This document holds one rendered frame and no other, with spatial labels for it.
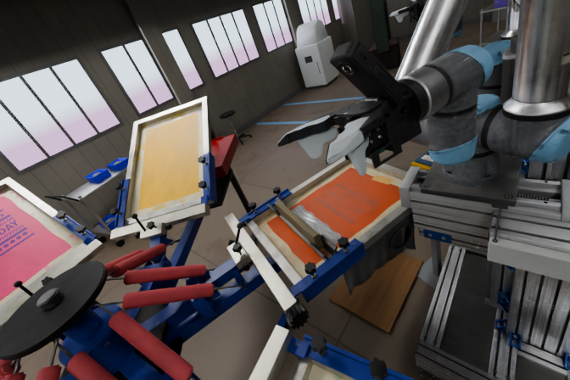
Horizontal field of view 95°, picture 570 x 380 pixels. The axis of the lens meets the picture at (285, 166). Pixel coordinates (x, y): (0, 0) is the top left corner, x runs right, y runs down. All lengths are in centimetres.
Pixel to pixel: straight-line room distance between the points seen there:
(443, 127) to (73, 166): 476
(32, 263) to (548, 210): 214
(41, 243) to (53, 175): 295
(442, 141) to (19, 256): 197
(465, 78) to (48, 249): 194
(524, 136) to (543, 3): 26
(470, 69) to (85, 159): 480
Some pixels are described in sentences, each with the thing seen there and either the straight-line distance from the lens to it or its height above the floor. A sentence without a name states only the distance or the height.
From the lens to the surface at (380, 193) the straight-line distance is 139.
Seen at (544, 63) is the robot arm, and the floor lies 160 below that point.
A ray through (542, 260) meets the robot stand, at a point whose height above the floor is 115.
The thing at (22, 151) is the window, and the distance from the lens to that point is 482.
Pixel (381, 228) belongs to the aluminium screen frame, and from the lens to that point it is 117.
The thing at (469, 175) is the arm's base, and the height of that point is 130.
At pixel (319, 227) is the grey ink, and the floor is 96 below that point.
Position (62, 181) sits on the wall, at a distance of 491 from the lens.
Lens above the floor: 182
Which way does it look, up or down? 28 degrees down
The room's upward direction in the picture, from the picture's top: 21 degrees counter-clockwise
